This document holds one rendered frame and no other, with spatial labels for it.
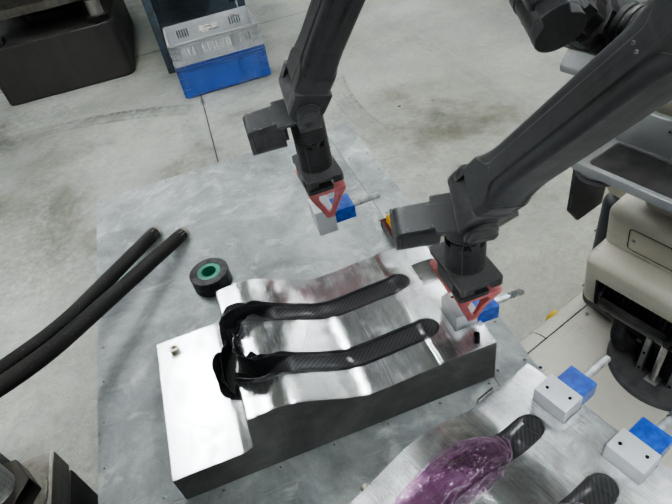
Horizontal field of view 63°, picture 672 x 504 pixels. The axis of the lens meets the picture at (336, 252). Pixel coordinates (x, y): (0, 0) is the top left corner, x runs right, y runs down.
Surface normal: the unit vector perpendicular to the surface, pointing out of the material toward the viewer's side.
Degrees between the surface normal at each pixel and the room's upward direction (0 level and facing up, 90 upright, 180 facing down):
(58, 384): 1
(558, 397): 0
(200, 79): 90
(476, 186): 77
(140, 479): 0
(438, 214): 35
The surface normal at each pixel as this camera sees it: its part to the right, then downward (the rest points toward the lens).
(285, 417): 0.32, 0.61
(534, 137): -0.97, 0.10
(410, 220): -0.14, -0.21
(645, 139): -0.80, 0.49
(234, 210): -0.15, -0.73
